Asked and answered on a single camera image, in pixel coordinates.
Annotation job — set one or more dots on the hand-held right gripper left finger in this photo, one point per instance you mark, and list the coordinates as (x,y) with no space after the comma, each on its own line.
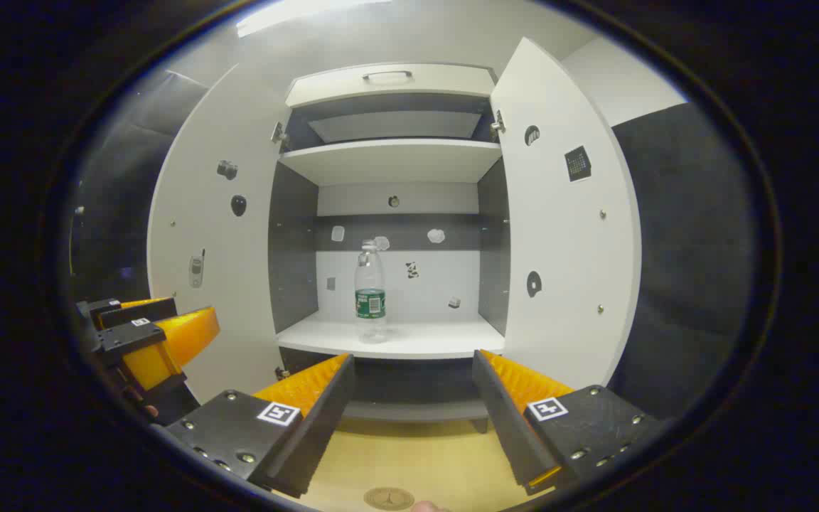
(313,427)

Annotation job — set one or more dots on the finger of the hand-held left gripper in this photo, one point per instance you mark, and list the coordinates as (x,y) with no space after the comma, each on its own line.
(168,341)
(136,313)

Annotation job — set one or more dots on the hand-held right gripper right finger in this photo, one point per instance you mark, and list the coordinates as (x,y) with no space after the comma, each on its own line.
(505,427)

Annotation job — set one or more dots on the round wooden coaster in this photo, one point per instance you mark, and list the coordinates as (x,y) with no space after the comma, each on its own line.
(388,498)

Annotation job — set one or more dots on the clear plastic bottle green label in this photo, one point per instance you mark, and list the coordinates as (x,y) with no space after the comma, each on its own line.
(370,320)

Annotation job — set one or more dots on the metal door hinge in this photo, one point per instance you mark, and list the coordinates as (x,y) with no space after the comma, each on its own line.
(279,134)
(498,126)
(282,372)

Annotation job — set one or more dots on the white and grey cabinet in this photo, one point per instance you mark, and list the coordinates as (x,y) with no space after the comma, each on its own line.
(395,160)

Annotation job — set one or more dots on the black backdrop cloth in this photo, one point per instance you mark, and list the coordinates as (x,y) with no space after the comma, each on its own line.
(687,249)

